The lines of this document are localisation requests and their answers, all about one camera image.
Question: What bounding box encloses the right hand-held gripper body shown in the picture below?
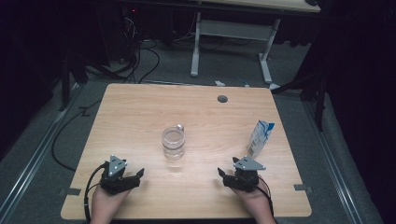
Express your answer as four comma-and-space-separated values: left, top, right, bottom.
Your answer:
223, 156, 266, 192

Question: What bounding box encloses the right hand-held gripper black cable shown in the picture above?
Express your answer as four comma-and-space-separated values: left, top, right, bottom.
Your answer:
256, 175, 276, 218

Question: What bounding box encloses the bundle of black cables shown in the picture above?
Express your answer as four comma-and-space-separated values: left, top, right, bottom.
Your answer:
120, 12, 162, 84

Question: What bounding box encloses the metal floor rail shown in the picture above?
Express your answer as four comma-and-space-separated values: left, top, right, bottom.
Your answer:
0, 83, 86, 218
303, 99, 363, 224

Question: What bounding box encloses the black stand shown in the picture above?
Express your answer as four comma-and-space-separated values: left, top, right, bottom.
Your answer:
270, 71, 328, 132
59, 52, 90, 112

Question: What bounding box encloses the left hand-held gripper black cable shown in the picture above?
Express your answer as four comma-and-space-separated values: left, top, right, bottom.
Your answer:
83, 162, 108, 224

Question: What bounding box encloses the dark curtain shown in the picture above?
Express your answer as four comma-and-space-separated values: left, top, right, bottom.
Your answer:
320, 0, 396, 224
0, 0, 104, 160

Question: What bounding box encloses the white and blue pouch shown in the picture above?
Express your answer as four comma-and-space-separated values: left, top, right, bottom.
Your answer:
247, 119, 276, 159

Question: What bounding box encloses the long black floor cable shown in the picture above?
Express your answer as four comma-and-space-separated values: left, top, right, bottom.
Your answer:
50, 99, 104, 173

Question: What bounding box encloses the clear glass jar with lid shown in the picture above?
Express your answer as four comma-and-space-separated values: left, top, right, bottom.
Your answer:
161, 124, 186, 161

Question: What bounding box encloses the person's right hand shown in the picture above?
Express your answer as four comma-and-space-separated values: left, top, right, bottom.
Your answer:
232, 181, 275, 218

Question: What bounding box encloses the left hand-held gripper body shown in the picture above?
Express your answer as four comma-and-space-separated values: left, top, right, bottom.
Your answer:
100, 154, 139, 196

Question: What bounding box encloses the desk with white metal frame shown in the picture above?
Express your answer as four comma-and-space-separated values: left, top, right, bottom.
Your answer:
190, 0, 321, 86

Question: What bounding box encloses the hand-held gripper black cable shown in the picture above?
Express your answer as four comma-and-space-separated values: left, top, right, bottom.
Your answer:
256, 175, 276, 218
83, 162, 108, 224

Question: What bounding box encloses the person's left hand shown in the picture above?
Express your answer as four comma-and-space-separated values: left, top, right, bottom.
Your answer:
90, 186, 130, 220

